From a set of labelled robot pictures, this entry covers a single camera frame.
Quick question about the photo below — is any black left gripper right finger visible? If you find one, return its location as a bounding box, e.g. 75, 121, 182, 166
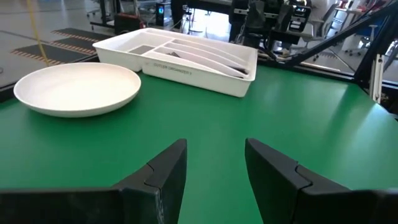
244, 138, 398, 224

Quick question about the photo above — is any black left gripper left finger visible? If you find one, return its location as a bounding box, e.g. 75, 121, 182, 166
0, 138, 188, 224

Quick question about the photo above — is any white round plate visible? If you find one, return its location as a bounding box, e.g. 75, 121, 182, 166
12, 62, 142, 118

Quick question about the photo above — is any black orange-striped floor mat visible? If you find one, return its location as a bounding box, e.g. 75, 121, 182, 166
49, 36, 102, 55
51, 27, 114, 43
10, 43, 91, 66

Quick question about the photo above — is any white plastic cutlery tray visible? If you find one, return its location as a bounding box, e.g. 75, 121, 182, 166
92, 27, 259, 98

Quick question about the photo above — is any white office chair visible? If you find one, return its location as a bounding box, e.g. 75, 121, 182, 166
306, 12, 335, 47

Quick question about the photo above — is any black red equipment box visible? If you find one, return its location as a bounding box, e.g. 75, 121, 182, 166
113, 12, 146, 35

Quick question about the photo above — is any black computer tower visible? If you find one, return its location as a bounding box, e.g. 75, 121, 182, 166
154, 2, 171, 27

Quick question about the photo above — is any silver aluminium rail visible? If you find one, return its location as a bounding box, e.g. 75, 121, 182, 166
369, 54, 386, 104

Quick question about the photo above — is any yellow floor cable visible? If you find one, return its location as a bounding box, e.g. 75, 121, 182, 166
26, 0, 50, 67

